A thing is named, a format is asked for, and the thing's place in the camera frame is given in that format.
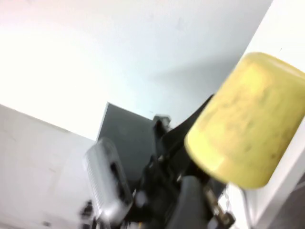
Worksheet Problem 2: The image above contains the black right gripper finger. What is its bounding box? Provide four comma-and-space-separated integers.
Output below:
166, 176, 212, 229

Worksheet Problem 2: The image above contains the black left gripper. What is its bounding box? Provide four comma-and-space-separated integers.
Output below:
126, 94, 214, 229

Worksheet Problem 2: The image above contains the yellow plastic cup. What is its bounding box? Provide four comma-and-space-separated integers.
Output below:
184, 52, 305, 190

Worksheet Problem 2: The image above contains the white side cabinet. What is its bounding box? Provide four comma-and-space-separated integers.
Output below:
0, 104, 101, 229

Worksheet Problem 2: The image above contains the white upright board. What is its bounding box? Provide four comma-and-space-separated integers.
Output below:
213, 0, 305, 229

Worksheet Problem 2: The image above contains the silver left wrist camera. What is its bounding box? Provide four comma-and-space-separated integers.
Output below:
82, 137, 133, 224

